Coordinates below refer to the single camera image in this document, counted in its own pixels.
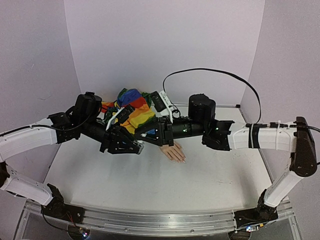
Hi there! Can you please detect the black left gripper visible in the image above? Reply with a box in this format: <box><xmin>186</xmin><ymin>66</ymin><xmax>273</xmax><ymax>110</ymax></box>
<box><xmin>82</xmin><ymin>116</ymin><xmax>141</xmax><ymax>154</ymax></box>

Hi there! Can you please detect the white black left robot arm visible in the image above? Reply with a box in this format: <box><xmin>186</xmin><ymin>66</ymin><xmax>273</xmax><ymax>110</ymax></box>
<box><xmin>0</xmin><ymin>92</ymin><xmax>144</xmax><ymax>219</ymax></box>

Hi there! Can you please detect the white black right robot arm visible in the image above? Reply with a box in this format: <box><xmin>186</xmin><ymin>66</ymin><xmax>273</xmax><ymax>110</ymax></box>
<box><xmin>134</xmin><ymin>94</ymin><xmax>319</xmax><ymax>227</ymax></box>

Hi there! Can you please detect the mannequin hand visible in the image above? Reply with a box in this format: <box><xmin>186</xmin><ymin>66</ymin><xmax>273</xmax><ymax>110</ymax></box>
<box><xmin>159</xmin><ymin>141</ymin><xmax>186</xmax><ymax>164</ymax></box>

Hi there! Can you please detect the rainbow striped cloth sleeve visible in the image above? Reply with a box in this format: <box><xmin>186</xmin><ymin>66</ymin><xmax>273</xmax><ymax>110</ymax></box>
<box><xmin>101</xmin><ymin>88</ymin><xmax>156</xmax><ymax>135</ymax></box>

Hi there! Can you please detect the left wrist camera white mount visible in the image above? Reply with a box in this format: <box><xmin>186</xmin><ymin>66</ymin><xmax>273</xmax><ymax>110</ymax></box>
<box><xmin>105</xmin><ymin>105</ymin><xmax>135</xmax><ymax>130</ymax></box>

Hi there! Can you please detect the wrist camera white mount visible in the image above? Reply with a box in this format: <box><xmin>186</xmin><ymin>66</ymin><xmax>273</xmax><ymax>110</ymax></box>
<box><xmin>150</xmin><ymin>90</ymin><xmax>178</xmax><ymax>123</ymax></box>
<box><xmin>105</xmin><ymin>105</ymin><xmax>135</xmax><ymax>130</ymax></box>

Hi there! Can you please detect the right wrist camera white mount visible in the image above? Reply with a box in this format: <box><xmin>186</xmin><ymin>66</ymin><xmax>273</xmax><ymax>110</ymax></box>
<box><xmin>150</xmin><ymin>90</ymin><xmax>178</xmax><ymax>123</ymax></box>

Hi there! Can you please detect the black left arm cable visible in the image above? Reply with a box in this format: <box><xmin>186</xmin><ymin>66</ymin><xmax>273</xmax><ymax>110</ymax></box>
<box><xmin>0</xmin><ymin>106</ymin><xmax>106</xmax><ymax>137</ymax></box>

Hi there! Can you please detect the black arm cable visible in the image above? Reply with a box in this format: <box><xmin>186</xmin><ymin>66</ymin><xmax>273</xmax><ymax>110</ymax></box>
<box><xmin>0</xmin><ymin>106</ymin><xmax>106</xmax><ymax>137</ymax></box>
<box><xmin>162</xmin><ymin>67</ymin><xmax>320</xmax><ymax>131</ymax></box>

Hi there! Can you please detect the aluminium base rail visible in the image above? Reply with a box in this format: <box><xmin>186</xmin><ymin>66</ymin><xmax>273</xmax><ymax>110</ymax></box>
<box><xmin>15</xmin><ymin>198</ymin><xmax>302</xmax><ymax>240</ymax></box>

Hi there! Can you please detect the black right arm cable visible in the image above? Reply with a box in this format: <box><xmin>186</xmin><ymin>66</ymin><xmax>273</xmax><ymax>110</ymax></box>
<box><xmin>162</xmin><ymin>67</ymin><xmax>320</xmax><ymax>131</ymax></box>

